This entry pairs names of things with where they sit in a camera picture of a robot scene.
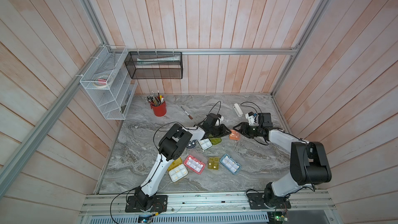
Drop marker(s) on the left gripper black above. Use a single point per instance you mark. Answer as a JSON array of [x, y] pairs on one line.
[[223, 131]]

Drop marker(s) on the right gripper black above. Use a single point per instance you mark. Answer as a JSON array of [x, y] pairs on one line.
[[243, 129]]

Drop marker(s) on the orange small pillbox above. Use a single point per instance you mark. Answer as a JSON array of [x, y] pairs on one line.
[[234, 135]]

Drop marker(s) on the blue pillbox clear lid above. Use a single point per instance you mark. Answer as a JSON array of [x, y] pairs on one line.
[[230, 164]]

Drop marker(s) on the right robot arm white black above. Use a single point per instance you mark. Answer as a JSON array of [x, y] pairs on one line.
[[309, 165]]

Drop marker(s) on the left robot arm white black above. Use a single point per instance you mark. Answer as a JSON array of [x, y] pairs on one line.
[[171, 147]]

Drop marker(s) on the white rectangular case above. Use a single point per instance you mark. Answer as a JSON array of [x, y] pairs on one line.
[[238, 110]]

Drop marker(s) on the green lid white pillbox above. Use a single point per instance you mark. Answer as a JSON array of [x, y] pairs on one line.
[[208, 143]]

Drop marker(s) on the small yellow transparent pillbox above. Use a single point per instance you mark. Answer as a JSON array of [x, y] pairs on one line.
[[213, 163]]

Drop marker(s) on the round dark blue pillbox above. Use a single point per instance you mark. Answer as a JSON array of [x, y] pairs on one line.
[[191, 144]]

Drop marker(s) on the pink pillbox clear lid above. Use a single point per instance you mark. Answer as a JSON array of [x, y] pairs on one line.
[[194, 164]]

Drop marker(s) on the yellow lid white pillbox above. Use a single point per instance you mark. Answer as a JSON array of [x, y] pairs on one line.
[[177, 170]]

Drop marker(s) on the red pen cup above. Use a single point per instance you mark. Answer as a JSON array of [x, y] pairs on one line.
[[159, 110]]

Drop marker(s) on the tape roll on shelf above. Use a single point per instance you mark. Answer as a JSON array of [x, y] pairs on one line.
[[102, 81]]

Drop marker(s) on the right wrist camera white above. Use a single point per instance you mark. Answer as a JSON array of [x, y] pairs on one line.
[[252, 118]]

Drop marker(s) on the brown handled screwdriver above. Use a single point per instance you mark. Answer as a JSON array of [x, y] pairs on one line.
[[187, 113]]

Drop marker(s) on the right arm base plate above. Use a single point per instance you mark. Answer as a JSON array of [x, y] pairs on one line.
[[267, 201]]

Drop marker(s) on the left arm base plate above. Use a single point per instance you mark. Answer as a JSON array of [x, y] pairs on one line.
[[154, 204]]

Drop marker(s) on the aluminium front rail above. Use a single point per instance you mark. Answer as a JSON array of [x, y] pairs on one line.
[[204, 202]]

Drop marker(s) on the black mesh wall basket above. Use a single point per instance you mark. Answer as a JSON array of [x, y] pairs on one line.
[[154, 65]]

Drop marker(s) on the white wire shelf rack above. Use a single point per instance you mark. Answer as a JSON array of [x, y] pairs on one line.
[[114, 101]]

